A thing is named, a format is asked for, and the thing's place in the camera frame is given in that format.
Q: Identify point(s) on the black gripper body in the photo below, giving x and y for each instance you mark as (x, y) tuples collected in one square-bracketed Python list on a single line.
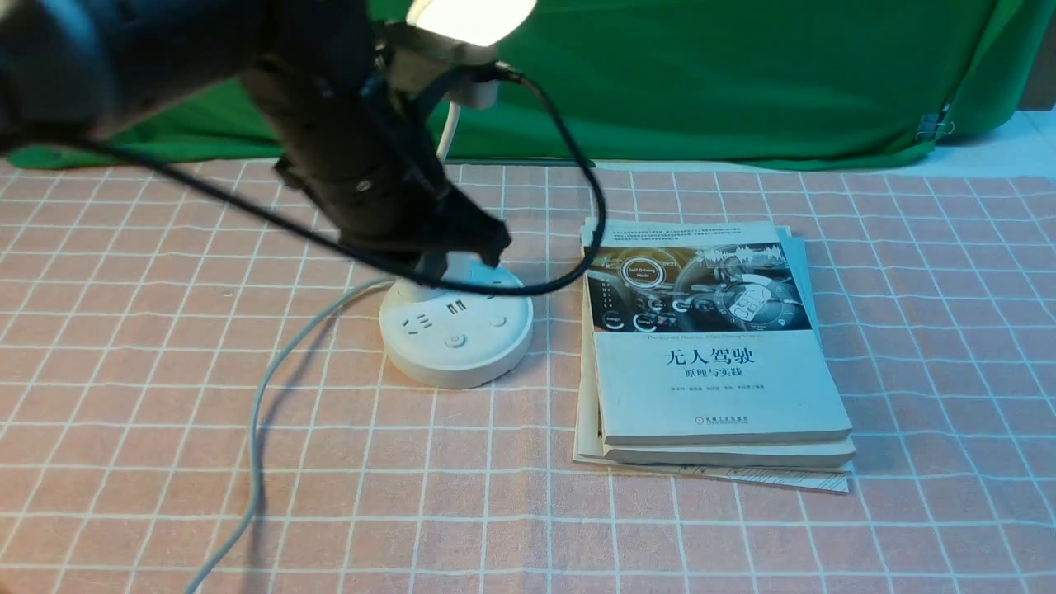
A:
[(335, 149)]

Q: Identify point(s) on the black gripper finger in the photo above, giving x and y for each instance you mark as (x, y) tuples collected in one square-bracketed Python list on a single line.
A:
[(460, 225)]

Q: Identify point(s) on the white desk lamp with sockets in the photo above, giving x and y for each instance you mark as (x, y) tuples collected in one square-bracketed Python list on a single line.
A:
[(453, 340)]

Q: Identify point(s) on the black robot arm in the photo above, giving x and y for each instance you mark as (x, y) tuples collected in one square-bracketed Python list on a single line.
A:
[(75, 70)]

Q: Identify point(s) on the white self-driving textbook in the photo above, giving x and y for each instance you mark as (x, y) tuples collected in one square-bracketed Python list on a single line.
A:
[(709, 338)]

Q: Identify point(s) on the green backdrop cloth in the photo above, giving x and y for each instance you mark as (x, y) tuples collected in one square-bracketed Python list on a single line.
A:
[(798, 84)]

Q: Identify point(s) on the metal binder clip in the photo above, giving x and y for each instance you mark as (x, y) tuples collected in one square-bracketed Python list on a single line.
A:
[(935, 126)]

